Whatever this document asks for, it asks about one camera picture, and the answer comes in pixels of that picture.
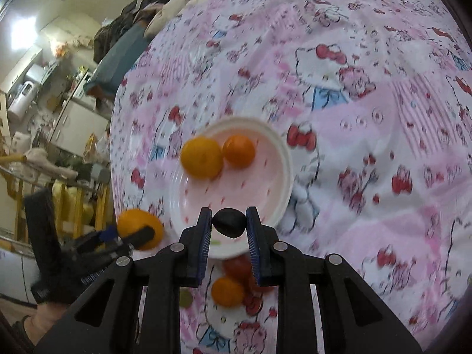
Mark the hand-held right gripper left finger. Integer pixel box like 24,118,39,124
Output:
35,207,213,354

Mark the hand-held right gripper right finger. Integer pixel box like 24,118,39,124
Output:
246,206,423,354

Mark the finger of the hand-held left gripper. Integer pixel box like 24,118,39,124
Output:
79,227,120,251
111,226,155,255

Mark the large orange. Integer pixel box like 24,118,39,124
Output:
180,137,224,181
117,209,165,251

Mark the red tomato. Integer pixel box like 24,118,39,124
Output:
222,254,253,281

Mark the dark purple plum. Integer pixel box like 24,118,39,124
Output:
214,209,246,238

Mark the small tangerine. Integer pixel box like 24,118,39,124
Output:
222,135,256,168
211,276,245,307

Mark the white plate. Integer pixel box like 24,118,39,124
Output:
170,117,294,259

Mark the person's left forearm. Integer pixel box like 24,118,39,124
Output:
13,300,72,354

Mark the yellow wooden chair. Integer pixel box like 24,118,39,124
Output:
0,155,111,244

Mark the white cloth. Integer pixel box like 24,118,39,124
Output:
22,147,80,179

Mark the white cabinet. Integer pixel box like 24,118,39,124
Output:
48,99,111,155

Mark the pink cartoon printed blanket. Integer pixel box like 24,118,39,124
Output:
109,0,472,354

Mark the blue-grey cushion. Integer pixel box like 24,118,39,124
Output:
84,22,150,100

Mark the pile of dark clothes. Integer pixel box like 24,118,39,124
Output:
93,0,174,63

